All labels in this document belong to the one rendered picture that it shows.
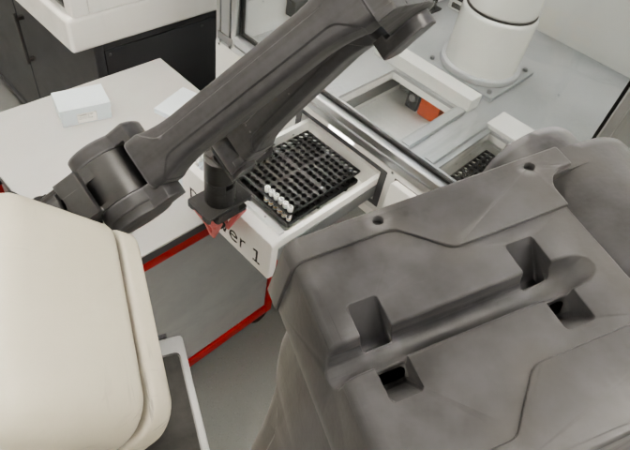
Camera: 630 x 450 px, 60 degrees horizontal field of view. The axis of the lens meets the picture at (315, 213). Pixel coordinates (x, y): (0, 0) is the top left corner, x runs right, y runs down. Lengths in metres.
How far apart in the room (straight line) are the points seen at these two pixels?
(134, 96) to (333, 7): 1.14
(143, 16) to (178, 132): 1.22
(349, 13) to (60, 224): 0.32
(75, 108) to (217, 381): 0.96
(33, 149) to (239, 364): 0.95
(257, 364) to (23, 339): 1.56
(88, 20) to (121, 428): 1.42
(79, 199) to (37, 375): 0.30
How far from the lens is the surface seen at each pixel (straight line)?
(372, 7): 0.55
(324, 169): 1.23
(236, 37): 1.46
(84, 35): 1.74
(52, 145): 1.51
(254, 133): 0.81
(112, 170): 0.65
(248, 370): 1.92
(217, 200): 0.98
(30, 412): 0.39
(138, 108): 1.59
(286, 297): 0.15
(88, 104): 1.54
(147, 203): 0.65
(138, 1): 1.79
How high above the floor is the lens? 1.72
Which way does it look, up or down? 47 degrees down
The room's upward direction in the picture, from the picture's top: 11 degrees clockwise
